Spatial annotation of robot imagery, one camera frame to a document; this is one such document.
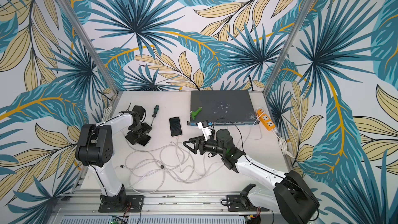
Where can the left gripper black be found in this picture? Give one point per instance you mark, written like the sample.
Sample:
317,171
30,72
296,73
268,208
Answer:
137,134

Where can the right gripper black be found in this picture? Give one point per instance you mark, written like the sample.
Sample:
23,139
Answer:
200,145

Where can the phone with white case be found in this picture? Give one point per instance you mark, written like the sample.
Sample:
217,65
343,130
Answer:
175,126

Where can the phone with light blue case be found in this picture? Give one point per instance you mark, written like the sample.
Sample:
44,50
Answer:
143,140

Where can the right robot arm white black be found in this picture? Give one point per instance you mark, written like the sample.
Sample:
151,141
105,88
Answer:
285,193

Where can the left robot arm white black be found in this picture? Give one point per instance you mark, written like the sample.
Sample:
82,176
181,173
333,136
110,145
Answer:
95,150

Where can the green black screwdriver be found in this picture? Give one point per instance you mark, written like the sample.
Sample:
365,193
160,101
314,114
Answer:
155,112

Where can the green plastic tool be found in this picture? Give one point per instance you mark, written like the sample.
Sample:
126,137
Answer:
195,113

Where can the orange power strip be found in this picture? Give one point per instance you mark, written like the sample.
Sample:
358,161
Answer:
265,119

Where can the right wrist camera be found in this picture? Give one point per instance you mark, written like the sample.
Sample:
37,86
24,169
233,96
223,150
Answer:
205,129

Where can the grey network switch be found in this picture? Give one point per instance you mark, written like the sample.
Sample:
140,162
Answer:
222,107

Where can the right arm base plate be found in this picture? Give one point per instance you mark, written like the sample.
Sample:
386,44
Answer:
239,203

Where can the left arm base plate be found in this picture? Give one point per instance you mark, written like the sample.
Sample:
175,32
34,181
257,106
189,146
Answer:
121,204

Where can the aluminium front rail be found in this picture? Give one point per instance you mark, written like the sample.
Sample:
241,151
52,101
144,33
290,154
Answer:
164,203

